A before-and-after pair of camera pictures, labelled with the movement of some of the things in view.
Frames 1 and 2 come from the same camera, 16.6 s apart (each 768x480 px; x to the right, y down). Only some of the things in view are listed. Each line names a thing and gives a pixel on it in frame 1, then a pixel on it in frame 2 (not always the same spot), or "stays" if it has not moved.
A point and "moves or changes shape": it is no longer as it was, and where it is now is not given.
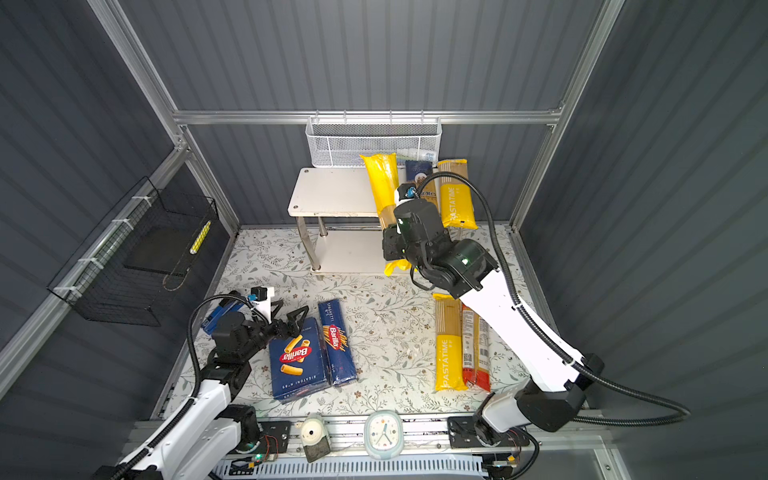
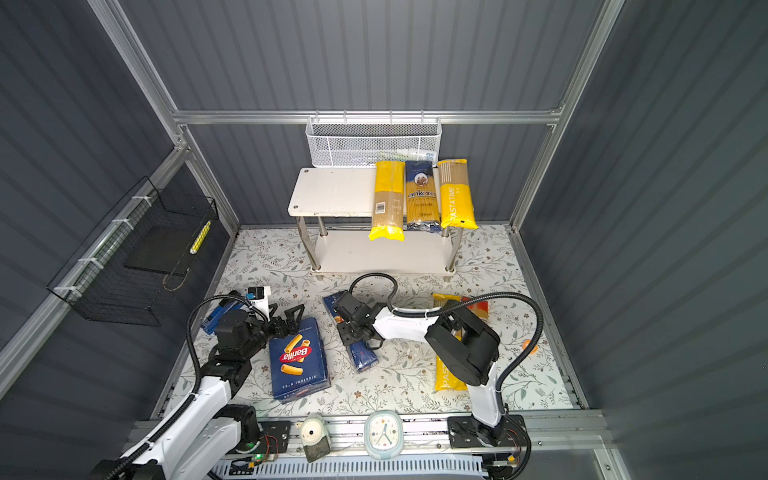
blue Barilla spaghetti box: (339, 355) to (362, 356)
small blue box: (225, 306) stays
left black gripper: (293, 329) stays
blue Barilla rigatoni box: (297, 363) stays
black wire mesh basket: (130, 266) stays
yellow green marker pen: (202, 234) stays
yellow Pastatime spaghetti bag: (456, 204) stays
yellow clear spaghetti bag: (381, 172) moves or changes shape
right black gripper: (389, 237) to (344, 335)
